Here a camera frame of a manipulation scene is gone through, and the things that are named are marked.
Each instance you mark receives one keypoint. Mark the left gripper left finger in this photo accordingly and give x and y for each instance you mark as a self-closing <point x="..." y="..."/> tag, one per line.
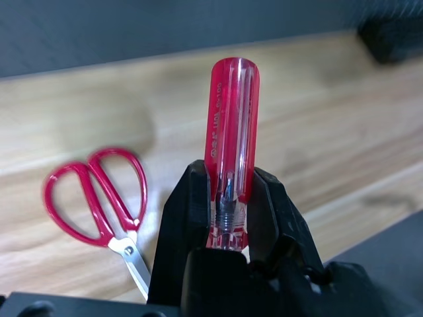
<point x="185" y="211"/>

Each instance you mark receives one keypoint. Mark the dark grey metal pegboard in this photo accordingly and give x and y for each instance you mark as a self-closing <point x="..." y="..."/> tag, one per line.
<point x="165" y="26"/>

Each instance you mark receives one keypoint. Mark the black plastic case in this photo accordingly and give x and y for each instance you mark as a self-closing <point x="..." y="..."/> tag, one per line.
<point x="393" y="39"/>

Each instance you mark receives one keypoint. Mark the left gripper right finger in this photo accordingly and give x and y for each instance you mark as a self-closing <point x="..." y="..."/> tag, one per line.
<point x="274" y="211"/>

